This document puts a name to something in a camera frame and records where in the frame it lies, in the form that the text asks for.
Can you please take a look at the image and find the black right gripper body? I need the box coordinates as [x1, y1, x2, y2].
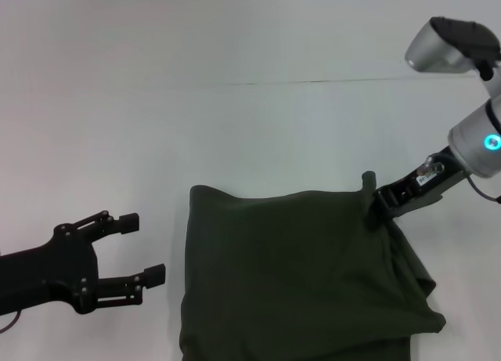
[385, 145, 473, 221]

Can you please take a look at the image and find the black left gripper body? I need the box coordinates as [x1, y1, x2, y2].
[0, 222, 99, 316]

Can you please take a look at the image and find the dark green FREE! t-shirt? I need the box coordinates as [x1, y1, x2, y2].
[178, 171, 447, 361]

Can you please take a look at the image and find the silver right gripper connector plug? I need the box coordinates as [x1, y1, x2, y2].
[416, 154, 445, 175]

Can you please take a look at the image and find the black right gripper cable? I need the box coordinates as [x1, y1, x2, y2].
[467, 174, 501, 204]

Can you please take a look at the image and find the grey left gripper cable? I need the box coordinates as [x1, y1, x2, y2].
[0, 309, 21, 334]

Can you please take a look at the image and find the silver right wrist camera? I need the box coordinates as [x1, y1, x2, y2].
[404, 16, 501, 81]

